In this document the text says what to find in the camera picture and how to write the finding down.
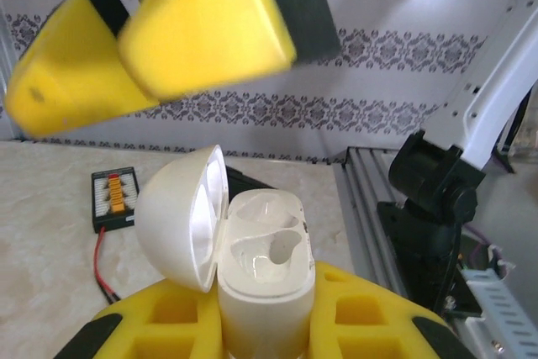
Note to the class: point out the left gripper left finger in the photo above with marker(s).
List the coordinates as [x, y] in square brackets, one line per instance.
[138, 334]

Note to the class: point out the aluminium side rail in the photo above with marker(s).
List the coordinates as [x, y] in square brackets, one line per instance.
[361, 207]

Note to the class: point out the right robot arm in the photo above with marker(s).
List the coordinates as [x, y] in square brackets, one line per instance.
[492, 115]

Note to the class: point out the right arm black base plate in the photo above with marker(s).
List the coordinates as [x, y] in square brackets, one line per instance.
[403, 258]

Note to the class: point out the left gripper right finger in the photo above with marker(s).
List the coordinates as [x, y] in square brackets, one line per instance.
[399, 325]

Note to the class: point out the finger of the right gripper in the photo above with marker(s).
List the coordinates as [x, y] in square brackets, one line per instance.
[71, 77]
[210, 27]

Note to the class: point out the black charging board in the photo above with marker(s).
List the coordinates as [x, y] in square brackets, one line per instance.
[113, 199]

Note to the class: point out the black rectangular block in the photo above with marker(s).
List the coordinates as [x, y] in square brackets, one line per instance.
[239, 180]

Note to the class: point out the white earbud charging case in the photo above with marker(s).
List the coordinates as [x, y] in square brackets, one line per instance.
[265, 313]

